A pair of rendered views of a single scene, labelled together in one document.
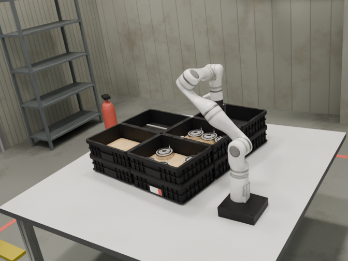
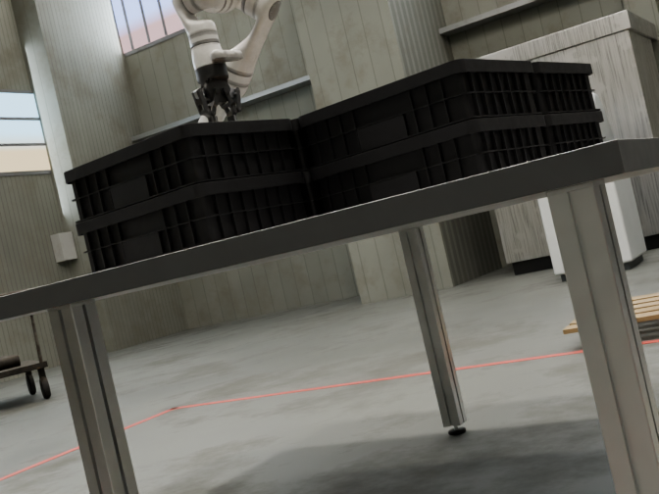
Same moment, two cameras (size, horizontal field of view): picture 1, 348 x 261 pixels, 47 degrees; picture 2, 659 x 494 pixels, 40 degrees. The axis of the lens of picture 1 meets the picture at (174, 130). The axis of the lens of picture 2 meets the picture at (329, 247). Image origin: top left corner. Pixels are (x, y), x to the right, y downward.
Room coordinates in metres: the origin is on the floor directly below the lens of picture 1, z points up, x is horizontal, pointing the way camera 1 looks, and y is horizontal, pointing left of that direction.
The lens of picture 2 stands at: (4.34, -0.30, 0.65)
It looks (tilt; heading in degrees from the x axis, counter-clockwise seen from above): 0 degrees down; 174
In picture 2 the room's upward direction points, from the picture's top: 13 degrees counter-clockwise
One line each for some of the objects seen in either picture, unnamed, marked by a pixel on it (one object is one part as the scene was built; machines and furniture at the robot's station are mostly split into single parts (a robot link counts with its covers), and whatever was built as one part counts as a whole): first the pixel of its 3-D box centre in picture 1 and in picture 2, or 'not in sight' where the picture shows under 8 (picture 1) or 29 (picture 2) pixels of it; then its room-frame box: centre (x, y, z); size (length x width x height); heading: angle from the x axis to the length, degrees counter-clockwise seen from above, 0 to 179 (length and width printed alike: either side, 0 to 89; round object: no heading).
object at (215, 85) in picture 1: (216, 77); (194, 16); (2.19, -0.28, 1.26); 0.09 x 0.07 x 0.15; 58
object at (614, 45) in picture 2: not in sight; (582, 148); (-4.46, 3.25, 1.08); 1.68 x 1.34 x 2.16; 54
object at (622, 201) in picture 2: not in sight; (583, 185); (-2.72, 2.50, 0.70); 0.73 x 0.61 x 1.41; 146
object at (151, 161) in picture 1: (169, 151); not in sight; (2.03, 0.05, 0.92); 0.40 x 0.30 x 0.02; 45
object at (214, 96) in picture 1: (213, 93); (212, 52); (2.21, -0.26, 1.16); 0.11 x 0.09 x 0.06; 44
